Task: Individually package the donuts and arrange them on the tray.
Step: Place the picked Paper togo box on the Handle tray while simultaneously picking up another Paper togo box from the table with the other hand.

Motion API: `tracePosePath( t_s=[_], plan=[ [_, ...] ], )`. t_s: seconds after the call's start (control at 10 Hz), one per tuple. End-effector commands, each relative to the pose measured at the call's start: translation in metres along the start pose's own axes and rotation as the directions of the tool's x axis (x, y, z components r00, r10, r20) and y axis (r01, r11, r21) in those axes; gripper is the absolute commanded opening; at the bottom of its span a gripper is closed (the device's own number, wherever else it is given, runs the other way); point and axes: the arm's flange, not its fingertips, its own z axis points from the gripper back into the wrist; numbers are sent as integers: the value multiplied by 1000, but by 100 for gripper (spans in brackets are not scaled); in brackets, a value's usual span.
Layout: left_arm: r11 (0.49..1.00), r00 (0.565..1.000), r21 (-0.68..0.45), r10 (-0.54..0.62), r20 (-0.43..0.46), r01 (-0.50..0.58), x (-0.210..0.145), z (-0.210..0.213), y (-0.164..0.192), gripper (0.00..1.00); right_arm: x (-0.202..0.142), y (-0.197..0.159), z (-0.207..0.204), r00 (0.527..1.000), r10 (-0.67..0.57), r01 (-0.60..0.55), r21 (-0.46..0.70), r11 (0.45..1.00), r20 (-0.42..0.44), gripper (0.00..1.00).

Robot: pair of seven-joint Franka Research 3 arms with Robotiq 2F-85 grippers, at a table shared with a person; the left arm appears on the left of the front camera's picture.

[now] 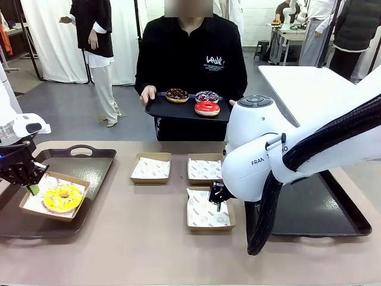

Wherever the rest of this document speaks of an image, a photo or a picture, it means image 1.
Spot white side table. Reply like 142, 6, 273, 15
258, 65, 367, 126

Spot dark plastic stool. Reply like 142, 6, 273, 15
254, 40, 270, 62

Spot mannequin in dark puffer jacket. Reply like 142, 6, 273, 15
329, 0, 381, 81

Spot purple sprinkled donut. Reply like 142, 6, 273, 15
195, 91, 220, 104

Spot yellow sprinkled donut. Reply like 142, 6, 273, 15
43, 184, 84, 213

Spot mannequin in white coat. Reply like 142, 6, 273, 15
220, 0, 245, 45

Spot black-sleeved right forearm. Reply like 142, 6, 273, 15
135, 64, 153, 97

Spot chocolate sprinkled donut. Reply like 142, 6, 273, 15
165, 88, 190, 104

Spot brown cardboard food box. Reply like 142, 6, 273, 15
185, 186, 236, 232
187, 153, 224, 186
129, 153, 173, 185
19, 170, 91, 223

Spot short black stand pole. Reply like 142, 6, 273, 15
364, 38, 381, 84

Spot red glazed donut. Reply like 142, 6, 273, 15
194, 100, 221, 117

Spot dark serving tray with handles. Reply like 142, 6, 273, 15
245, 171, 373, 238
0, 145, 117, 239

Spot person in black shirt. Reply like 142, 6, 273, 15
134, 0, 248, 142

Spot mannequin black top white trousers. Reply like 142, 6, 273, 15
58, 0, 122, 128

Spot black-sleeved left forearm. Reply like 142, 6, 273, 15
234, 67, 248, 102

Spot white backdrop curtain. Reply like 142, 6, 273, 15
20, 0, 149, 86

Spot mannequin in grey skirt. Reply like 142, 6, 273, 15
299, 0, 337, 68

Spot black braided cable sleeve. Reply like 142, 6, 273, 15
246, 94, 381, 256

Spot seated background person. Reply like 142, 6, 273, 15
275, 0, 294, 24

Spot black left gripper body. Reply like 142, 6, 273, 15
0, 142, 34, 168

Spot black serving tray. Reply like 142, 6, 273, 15
145, 91, 236, 123

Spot black light stand pole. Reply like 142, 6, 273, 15
133, 0, 142, 39

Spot person's right hand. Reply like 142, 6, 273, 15
139, 85, 157, 104

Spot slanted black stand pole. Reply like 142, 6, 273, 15
317, 0, 343, 68

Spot white background workbench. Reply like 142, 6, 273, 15
269, 23, 310, 66

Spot white printed paper liner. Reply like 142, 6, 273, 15
186, 188, 232, 227
131, 157, 171, 179
188, 159, 223, 181
23, 175, 87, 214

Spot orange garment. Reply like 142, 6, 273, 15
0, 25, 13, 57

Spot white velcro strap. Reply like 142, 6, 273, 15
266, 133, 288, 182

